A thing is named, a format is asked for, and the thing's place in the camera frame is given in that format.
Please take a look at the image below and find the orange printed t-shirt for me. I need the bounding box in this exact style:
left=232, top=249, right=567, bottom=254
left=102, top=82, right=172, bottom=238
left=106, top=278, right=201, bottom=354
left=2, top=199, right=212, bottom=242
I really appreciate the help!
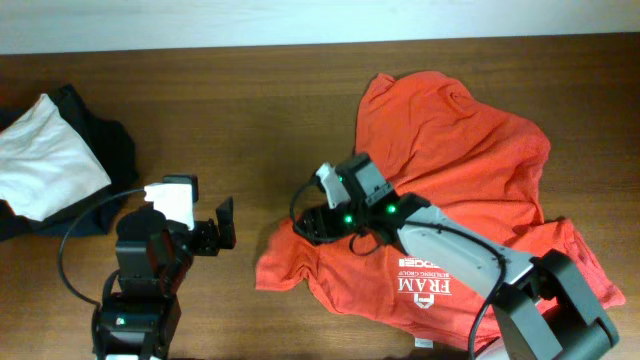
left=256, top=71, right=625, bottom=349

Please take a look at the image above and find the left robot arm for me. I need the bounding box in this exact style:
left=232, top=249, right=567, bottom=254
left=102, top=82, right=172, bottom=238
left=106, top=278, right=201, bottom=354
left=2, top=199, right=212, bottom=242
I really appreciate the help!
left=92, top=197, right=236, bottom=359

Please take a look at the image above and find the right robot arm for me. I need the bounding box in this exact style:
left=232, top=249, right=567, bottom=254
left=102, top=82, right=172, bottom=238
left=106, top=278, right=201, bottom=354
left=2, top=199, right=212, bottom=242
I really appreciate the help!
left=289, top=153, right=619, bottom=359

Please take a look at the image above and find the black garment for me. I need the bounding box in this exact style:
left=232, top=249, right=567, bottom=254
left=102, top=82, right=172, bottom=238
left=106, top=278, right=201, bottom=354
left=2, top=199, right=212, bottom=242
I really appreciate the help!
left=1, top=84, right=139, bottom=241

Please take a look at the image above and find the white folded garment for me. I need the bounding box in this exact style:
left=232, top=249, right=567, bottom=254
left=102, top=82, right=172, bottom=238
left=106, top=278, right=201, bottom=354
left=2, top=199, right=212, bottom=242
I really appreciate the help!
left=1, top=94, right=111, bottom=221

